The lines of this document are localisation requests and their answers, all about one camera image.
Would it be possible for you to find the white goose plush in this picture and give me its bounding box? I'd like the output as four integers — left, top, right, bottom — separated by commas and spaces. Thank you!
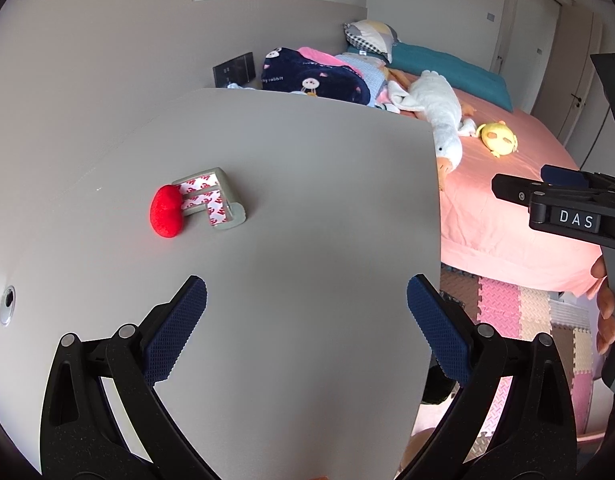
387, 70, 478, 192

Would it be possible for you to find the pink foam floor mat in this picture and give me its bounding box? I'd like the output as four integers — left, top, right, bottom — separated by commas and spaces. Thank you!
412, 265, 608, 456

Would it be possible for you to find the orange cloth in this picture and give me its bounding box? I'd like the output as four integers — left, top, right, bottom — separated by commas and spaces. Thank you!
387, 66, 419, 87

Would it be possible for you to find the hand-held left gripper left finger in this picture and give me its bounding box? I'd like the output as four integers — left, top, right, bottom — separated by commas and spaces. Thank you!
39, 275, 208, 480

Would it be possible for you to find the person's right hand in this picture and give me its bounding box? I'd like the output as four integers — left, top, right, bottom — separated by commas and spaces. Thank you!
590, 255, 615, 356

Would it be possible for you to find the pink fleece blanket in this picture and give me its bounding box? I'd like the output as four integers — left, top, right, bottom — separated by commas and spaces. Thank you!
296, 46, 358, 73

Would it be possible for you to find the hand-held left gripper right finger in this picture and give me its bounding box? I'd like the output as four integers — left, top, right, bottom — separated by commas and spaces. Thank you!
395, 274, 578, 480

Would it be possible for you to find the grey corner guard with tape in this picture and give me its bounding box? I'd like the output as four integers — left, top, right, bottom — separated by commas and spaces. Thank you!
172, 167, 247, 233

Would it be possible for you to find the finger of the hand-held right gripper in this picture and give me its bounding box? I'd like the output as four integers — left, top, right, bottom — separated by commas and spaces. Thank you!
541, 165, 595, 187
491, 172, 539, 209

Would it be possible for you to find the teal pillow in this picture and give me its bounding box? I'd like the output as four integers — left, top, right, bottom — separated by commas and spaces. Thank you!
390, 42, 514, 113

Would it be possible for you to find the red heart plush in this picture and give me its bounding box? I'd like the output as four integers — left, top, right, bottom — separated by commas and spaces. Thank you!
148, 185, 183, 238

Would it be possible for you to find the white closet door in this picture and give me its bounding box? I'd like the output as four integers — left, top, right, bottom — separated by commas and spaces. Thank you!
532, 7, 604, 161

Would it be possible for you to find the light blue quilt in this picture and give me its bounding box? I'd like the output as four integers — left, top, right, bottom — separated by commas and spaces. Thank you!
335, 52, 391, 108

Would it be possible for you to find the yellow chick plush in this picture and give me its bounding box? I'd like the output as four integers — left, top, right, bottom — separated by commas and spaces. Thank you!
476, 120, 519, 159

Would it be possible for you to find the metal desk grommet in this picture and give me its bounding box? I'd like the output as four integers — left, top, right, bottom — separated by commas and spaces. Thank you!
0, 285, 16, 328

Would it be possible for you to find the black wall panel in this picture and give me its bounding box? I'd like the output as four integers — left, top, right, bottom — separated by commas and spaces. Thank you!
212, 51, 257, 88

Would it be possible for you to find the navy printed blanket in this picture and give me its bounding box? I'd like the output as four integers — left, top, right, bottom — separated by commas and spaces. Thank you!
262, 47, 372, 106

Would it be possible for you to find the patterned checked pillow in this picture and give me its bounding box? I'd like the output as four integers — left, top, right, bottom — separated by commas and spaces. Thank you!
343, 20, 402, 58

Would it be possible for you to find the black trash bag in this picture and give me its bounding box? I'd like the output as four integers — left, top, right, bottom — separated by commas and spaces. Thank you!
421, 360, 458, 406

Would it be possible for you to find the bed with pink sheet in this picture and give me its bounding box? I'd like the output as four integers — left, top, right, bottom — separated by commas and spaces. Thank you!
387, 67, 605, 293

